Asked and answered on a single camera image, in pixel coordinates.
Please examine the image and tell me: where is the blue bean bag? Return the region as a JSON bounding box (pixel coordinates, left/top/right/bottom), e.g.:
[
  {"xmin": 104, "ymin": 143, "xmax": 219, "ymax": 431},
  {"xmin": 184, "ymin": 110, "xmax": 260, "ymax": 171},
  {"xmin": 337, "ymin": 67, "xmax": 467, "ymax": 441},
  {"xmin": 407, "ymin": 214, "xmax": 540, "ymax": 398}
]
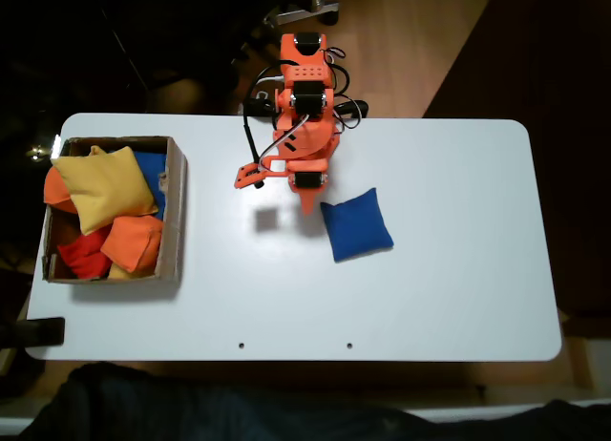
[
  {"xmin": 319, "ymin": 187, "xmax": 395, "ymax": 263},
  {"xmin": 131, "ymin": 150, "xmax": 168, "ymax": 221}
]

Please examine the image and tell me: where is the brown cardboard box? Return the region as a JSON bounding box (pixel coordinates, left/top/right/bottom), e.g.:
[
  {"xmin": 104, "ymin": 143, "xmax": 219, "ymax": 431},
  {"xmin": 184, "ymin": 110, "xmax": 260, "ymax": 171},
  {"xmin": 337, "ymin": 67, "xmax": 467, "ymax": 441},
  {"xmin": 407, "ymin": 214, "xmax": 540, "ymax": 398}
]
[{"xmin": 41, "ymin": 135, "xmax": 188, "ymax": 285}]

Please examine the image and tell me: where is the orange bean bag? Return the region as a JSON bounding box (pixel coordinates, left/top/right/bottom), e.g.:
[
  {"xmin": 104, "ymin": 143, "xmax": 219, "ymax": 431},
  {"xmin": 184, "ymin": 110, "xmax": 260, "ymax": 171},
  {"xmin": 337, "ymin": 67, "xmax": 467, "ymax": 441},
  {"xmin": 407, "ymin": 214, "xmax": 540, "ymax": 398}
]
[
  {"xmin": 99, "ymin": 215, "xmax": 165, "ymax": 275},
  {"xmin": 43, "ymin": 166, "xmax": 80, "ymax": 216}
]

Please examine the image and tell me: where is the red bean bag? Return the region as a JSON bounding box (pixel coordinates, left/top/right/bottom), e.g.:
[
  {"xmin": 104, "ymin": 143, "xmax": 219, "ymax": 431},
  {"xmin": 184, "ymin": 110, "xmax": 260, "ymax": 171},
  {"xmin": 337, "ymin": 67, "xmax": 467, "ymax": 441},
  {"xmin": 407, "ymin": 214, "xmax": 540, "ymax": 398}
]
[{"xmin": 56, "ymin": 226, "xmax": 114, "ymax": 281}]

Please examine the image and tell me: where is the black table clamp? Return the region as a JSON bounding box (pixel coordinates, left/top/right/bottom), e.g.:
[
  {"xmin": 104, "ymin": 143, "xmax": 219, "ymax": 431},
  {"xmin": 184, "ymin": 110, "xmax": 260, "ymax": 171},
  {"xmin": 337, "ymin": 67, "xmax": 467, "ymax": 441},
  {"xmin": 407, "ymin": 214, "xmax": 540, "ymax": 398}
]
[
  {"xmin": 244, "ymin": 95, "xmax": 279, "ymax": 119},
  {"xmin": 335, "ymin": 98, "xmax": 370, "ymax": 131}
]

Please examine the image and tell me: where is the person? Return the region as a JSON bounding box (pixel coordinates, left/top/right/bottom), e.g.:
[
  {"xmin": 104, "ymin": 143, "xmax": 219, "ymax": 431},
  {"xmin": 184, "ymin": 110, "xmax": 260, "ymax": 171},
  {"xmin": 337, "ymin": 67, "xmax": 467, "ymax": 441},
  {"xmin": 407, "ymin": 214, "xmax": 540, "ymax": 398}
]
[{"xmin": 18, "ymin": 362, "xmax": 611, "ymax": 441}]

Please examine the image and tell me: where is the black clamp block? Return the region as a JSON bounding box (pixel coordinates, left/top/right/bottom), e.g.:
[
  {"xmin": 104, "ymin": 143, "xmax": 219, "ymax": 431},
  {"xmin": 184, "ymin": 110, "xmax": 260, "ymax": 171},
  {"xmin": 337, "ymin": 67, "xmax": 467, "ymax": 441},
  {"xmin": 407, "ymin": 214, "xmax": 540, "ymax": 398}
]
[{"xmin": 0, "ymin": 316, "xmax": 66, "ymax": 350}]

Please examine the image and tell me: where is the thin gripper servo wire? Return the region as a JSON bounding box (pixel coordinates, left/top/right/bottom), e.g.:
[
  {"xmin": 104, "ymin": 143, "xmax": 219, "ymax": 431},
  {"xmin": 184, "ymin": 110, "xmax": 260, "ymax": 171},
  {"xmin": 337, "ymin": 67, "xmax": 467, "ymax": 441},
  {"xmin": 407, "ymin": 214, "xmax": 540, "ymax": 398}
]
[{"xmin": 260, "ymin": 114, "xmax": 311, "ymax": 163}]

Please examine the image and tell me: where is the orange camera mount with camera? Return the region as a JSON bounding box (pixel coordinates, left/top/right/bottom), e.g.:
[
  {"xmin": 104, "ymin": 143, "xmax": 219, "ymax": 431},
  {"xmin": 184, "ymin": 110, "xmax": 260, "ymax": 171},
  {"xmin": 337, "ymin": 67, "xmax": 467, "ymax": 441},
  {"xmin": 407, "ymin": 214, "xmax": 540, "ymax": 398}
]
[{"xmin": 232, "ymin": 156, "xmax": 287, "ymax": 191}]

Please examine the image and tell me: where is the thick black camera cable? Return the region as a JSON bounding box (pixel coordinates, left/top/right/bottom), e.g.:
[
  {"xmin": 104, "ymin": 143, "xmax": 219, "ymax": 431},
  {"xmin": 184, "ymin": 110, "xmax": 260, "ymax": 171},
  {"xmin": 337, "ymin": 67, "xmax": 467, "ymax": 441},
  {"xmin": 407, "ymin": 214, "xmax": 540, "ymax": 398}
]
[{"xmin": 242, "ymin": 62, "xmax": 287, "ymax": 170}]

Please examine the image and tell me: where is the white cable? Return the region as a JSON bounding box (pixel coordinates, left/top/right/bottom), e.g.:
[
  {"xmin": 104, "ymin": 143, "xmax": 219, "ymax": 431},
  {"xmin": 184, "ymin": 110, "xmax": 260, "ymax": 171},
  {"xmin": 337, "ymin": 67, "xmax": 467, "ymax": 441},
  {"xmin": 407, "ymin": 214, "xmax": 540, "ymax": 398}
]
[{"xmin": 255, "ymin": 74, "xmax": 288, "ymax": 94}]

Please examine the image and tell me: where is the forearm servo wire bundle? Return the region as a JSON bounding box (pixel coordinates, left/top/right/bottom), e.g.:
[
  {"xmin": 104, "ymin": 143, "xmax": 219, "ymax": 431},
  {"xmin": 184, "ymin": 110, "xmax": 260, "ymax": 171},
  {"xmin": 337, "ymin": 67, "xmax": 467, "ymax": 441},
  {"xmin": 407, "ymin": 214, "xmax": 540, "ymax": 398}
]
[{"xmin": 325, "ymin": 44, "xmax": 353, "ymax": 104}]

